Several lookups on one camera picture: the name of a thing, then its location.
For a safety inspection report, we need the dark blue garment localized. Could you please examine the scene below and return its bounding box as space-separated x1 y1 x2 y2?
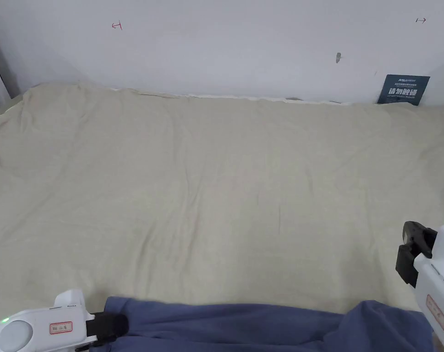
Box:
104 296 436 352

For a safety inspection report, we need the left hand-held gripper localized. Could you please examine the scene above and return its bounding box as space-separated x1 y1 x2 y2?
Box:
0 289 130 352

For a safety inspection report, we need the dark blue sign card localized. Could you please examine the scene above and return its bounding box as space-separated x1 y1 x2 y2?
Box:
376 74 431 107

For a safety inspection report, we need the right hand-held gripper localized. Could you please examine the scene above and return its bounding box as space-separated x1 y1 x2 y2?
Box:
395 220 444 352

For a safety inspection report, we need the bed with beige sheet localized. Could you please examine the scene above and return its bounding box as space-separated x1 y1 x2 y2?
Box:
0 82 444 352

